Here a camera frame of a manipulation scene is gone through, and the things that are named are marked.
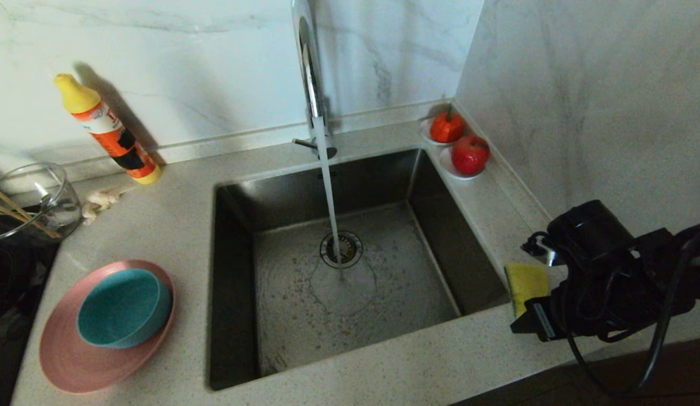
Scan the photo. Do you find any orange detergent bottle yellow cap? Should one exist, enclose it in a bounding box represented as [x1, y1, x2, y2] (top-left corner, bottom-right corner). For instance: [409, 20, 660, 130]
[55, 73, 162, 186]

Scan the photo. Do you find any gold slim utensil handle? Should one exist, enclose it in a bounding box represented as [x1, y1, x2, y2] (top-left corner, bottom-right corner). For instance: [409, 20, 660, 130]
[0, 183, 63, 240]

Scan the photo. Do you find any yellow and green sponge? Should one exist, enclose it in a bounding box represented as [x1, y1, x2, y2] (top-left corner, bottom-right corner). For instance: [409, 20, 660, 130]
[505, 262, 551, 320]

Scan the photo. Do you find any stainless steel sink basin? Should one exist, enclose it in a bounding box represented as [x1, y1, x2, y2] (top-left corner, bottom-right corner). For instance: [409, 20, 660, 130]
[206, 148, 511, 391]

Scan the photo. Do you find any small white dish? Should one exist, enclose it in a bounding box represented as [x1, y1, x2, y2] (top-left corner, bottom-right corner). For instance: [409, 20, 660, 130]
[438, 145, 486, 181]
[419, 116, 466, 147]

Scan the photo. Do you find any red apple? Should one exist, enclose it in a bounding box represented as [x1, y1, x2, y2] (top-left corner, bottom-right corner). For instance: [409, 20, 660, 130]
[451, 134, 491, 175]

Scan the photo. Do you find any round metal drain strainer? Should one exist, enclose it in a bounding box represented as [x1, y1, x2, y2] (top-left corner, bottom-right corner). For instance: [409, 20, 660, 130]
[319, 230, 363, 270]

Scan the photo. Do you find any red tomato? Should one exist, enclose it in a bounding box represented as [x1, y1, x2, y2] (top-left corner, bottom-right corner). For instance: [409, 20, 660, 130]
[430, 107, 465, 143]

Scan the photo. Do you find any running tap water stream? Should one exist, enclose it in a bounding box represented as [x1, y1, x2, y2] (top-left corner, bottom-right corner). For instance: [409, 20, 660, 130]
[313, 116, 346, 283]

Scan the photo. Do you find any chrome kitchen faucet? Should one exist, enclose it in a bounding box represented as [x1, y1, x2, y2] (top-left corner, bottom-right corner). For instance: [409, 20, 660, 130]
[290, 0, 336, 161]

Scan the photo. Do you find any teal bowl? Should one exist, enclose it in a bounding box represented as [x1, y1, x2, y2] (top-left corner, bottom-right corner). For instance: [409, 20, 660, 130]
[77, 268, 173, 348]

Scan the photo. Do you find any pink round plate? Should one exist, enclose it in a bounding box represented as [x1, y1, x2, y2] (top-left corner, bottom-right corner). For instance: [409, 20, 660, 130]
[39, 259, 176, 394]

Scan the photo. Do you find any crumpled beige tissue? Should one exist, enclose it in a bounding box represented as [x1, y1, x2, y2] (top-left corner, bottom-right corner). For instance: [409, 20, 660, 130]
[82, 186, 131, 226]

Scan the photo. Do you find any clear glass bowl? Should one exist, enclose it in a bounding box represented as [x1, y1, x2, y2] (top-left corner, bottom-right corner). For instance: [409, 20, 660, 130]
[0, 162, 83, 242]

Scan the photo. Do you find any black cooktop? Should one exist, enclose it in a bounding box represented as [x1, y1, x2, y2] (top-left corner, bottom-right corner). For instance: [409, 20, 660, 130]
[0, 242, 60, 406]

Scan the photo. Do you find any clear glass pot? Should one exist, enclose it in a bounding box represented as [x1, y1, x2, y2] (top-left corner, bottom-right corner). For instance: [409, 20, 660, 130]
[0, 213, 53, 244]

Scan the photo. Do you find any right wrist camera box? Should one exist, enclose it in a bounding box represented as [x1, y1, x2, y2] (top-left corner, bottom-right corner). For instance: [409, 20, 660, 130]
[521, 231, 566, 267]

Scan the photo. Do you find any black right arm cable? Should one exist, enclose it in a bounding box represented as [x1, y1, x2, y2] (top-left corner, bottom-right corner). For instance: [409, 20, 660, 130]
[561, 223, 700, 396]

